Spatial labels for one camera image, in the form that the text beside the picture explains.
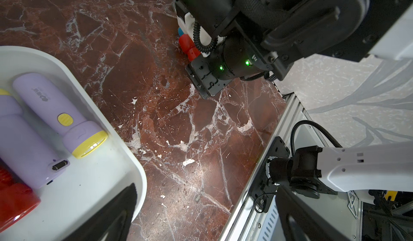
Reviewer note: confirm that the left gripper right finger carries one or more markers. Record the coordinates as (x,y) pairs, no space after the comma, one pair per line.
(301,223)

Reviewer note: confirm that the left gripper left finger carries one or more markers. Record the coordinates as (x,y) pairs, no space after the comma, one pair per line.
(112,222)

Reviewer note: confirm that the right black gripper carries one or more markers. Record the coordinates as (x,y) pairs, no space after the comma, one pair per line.
(233,58)

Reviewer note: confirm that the white plastic storage tray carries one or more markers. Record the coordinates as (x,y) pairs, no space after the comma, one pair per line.
(88,184)

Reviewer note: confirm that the red flashlight with white label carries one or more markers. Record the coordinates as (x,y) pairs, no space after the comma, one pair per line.
(188,47)

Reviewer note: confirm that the purple flashlight yellow rim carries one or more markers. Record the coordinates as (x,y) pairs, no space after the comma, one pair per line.
(80,136)

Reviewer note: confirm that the red ribbed flashlight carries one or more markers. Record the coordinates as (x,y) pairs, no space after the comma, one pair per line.
(17,200)

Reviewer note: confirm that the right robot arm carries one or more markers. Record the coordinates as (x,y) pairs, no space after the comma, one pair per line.
(349,61)

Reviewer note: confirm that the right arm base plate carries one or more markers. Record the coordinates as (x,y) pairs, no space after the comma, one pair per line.
(271,173)

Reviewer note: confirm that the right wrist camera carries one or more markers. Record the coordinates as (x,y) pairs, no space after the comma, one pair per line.
(212,17)

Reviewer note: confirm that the aluminium front rail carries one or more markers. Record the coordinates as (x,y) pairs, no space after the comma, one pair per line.
(256,215)

